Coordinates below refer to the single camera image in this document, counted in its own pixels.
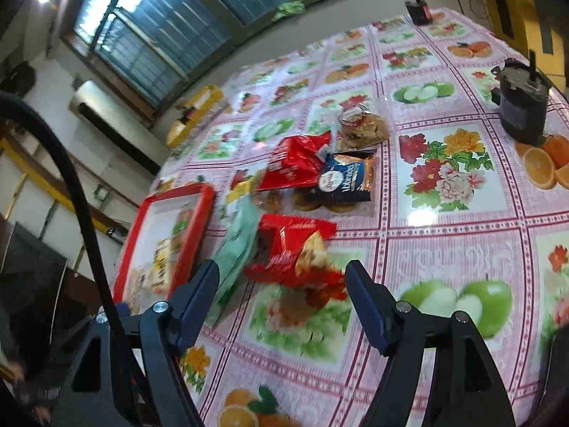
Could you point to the clear cookie packet red label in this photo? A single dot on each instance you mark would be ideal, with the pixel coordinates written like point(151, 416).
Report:
point(364, 131)

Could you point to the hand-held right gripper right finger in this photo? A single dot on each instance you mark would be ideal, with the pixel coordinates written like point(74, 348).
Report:
point(365, 304)

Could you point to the yellow plastic container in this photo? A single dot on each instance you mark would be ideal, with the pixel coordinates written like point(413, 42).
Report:
point(200, 102)

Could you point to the green snack packet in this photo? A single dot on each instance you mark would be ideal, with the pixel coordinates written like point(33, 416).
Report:
point(235, 249)

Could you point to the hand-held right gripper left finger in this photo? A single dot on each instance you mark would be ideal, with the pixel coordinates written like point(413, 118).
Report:
point(200, 302)

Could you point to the fruit print tablecloth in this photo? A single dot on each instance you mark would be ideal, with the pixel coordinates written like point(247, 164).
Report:
point(444, 240)

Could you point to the yellow white snack packet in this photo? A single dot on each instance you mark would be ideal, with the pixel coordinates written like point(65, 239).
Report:
point(162, 260)

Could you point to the window with blue blinds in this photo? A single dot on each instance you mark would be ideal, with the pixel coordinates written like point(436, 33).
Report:
point(178, 22)

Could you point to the dark blue snack packet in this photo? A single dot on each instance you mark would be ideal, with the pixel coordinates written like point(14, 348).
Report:
point(344, 178)

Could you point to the red snack packet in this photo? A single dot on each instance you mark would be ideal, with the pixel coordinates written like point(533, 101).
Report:
point(293, 160)
point(284, 235)

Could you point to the red plastic tray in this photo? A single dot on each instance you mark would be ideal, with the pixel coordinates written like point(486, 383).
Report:
point(178, 194)

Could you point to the green cloth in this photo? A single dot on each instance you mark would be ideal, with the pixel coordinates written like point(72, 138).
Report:
point(289, 9)

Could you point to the white air conditioner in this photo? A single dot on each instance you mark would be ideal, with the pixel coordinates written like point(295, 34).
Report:
point(98, 98)

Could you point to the clear packet of cookies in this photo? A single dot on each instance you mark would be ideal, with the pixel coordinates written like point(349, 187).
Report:
point(306, 202)

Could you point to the small dark box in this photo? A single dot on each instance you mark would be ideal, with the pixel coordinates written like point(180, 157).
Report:
point(418, 11)

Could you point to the dark television screen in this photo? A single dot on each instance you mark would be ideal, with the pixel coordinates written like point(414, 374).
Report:
point(31, 267)

